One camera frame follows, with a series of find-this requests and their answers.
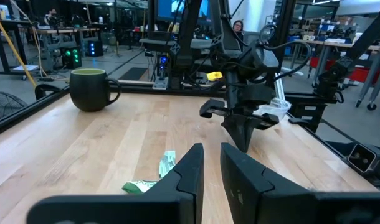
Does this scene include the black camera box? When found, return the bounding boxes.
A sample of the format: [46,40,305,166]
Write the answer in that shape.
[347,142,380,184]

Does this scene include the dark green mug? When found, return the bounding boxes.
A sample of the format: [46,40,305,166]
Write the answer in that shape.
[69,68,122,113]

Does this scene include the computer tower green lights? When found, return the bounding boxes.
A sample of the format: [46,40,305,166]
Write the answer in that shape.
[59,46,83,70]

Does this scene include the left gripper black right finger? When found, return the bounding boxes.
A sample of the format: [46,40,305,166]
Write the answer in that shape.
[220,142,380,224]

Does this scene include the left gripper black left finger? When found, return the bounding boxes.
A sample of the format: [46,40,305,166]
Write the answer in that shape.
[26,142,205,224]

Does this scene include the black table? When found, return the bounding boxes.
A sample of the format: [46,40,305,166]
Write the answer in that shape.
[0,18,32,75]

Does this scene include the clear plastic container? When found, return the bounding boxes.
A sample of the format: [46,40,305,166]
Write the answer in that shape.
[254,96,292,123]

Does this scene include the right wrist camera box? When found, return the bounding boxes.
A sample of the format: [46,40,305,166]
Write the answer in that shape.
[238,42,280,82]

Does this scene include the black clamp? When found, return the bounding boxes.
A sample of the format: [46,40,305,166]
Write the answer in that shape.
[34,83,62,100]

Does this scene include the silver bracket plate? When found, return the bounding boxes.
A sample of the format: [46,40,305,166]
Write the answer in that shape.
[152,76,169,90]

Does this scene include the blue-lit monitor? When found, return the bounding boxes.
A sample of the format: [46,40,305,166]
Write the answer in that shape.
[155,0,213,24]

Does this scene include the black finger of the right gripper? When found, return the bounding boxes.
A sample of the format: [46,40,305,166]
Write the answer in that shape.
[221,114,242,152]
[239,114,262,153]

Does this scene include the yellow pole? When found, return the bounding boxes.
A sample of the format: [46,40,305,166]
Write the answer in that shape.
[0,6,37,88]

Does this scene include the wooden table grey legs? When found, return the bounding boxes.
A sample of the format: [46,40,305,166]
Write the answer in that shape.
[294,39,380,110]

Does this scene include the person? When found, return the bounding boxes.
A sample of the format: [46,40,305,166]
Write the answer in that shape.
[43,8,59,26]
[232,19,245,52]

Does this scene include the black fan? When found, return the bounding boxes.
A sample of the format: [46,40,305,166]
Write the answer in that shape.
[0,90,28,122]

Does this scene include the black box white labels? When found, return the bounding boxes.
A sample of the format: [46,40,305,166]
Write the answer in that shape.
[288,101,328,132]

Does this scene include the computer tower blue lights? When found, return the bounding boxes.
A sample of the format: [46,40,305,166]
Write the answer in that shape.
[85,40,104,57]

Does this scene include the black cable loop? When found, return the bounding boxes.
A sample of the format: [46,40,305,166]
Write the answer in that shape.
[258,24,313,82]

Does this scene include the silver aluminium bar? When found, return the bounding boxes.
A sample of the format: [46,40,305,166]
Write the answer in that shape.
[274,76,286,101]

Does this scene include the black floor mat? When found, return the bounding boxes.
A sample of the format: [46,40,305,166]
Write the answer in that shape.
[118,67,149,81]

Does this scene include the red storage bins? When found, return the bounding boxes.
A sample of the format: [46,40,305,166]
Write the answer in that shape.
[310,57,380,85]

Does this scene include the yellow tag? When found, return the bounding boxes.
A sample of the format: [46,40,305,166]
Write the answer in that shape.
[207,71,224,82]

